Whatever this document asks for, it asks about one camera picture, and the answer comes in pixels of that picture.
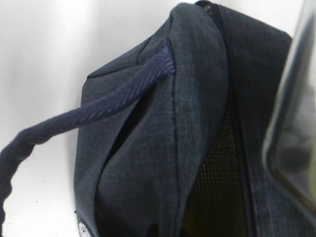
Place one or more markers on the green lid glass lunch box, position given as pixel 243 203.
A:
pixel 289 150

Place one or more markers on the navy blue fabric lunch bag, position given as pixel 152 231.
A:
pixel 171 134

